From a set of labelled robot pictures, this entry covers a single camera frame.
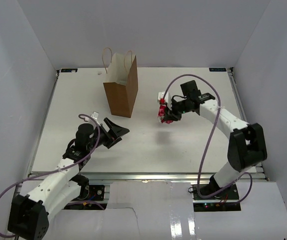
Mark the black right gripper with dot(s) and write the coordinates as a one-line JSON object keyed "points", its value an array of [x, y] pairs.
{"points": [[171, 114]]}

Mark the brown paper bag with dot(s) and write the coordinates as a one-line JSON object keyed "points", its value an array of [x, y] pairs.
{"points": [[121, 81]]}

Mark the red snack packet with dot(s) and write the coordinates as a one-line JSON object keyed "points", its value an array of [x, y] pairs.
{"points": [[164, 115]]}

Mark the aluminium front rail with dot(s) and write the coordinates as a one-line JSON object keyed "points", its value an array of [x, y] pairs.
{"points": [[157, 176]]}

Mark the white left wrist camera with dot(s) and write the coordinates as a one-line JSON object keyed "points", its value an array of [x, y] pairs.
{"points": [[94, 115]]}

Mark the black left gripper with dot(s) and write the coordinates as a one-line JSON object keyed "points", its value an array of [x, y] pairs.
{"points": [[115, 132]]}

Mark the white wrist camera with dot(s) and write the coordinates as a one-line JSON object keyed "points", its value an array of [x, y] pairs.
{"points": [[94, 115], [163, 98]]}

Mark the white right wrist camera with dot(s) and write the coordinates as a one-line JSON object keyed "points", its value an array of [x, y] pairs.
{"points": [[163, 98]]}

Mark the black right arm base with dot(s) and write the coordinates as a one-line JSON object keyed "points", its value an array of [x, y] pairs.
{"points": [[224, 202]]}

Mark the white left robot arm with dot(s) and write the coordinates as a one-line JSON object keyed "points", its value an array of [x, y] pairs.
{"points": [[31, 214]]}

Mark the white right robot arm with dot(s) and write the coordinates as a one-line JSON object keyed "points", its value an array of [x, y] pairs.
{"points": [[246, 142]]}

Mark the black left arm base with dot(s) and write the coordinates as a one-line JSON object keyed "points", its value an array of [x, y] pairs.
{"points": [[92, 193]]}

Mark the blue label back right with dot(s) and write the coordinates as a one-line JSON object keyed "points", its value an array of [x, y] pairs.
{"points": [[217, 69]]}

